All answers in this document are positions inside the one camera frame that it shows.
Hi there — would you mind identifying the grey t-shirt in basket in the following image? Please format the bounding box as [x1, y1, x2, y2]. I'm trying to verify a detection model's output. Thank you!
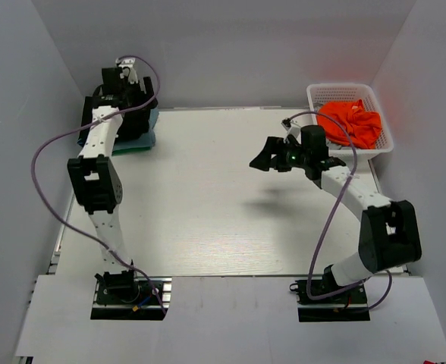
[326, 139, 359, 154]

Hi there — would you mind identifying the white plastic basket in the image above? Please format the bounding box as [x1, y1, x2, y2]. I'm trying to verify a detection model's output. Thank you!
[306, 83, 394, 159]

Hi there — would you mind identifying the crumpled orange t-shirt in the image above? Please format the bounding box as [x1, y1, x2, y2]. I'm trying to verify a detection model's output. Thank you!
[316, 99, 382, 149]

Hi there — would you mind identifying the black t-shirt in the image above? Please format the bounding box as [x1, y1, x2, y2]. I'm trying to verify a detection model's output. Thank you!
[81, 77, 158, 146]

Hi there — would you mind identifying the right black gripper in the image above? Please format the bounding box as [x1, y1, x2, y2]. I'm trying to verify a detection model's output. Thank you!
[250, 137, 310, 173]

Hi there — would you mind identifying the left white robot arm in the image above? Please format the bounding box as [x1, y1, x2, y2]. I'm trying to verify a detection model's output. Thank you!
[68, 60, 157, 275]

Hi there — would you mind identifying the folded blue-grey t-shirt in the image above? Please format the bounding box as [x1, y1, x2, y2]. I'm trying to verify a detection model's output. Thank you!
[77, 106, 159, 151]

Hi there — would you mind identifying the folded green t-shirt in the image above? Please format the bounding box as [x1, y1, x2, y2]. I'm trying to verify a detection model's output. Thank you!
[112, 147, 152, 155]

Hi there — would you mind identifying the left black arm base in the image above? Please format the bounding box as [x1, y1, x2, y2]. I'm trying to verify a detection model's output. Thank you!
[90, 271, 172, 321]

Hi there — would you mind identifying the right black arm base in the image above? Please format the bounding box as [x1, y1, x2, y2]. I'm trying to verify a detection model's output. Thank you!
[290, 271, 371, 323]

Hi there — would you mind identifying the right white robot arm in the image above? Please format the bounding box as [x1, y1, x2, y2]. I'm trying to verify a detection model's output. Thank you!
[250, 125, 422, 303]

